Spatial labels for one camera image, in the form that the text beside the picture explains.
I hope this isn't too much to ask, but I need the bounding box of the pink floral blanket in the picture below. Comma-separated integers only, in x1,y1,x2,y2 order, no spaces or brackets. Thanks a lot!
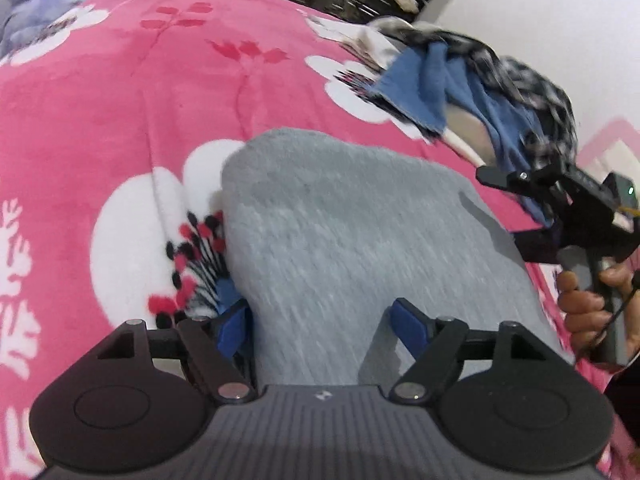
0,0,640,480

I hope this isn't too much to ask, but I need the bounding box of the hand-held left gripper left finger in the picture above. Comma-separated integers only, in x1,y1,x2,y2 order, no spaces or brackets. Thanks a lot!
97,297,258,404

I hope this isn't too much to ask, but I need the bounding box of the pink frame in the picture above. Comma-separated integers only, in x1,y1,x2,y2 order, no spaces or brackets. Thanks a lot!
577,115,640,181

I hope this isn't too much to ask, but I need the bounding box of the black cable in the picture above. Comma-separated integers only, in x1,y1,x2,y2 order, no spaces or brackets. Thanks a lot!
574,270,640,361

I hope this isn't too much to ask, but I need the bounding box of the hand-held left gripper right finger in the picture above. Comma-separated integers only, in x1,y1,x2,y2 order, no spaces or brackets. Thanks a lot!
387,297,548,404

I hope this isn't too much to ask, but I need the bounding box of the grey sweater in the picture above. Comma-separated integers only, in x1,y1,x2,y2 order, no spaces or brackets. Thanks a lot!
217,127,576,391

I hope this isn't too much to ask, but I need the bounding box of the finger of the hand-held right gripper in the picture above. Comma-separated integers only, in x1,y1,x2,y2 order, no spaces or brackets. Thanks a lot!
475,164,566,202

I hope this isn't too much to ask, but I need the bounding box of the person's right hand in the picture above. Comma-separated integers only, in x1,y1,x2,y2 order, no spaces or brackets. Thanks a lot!
556,262,640,361

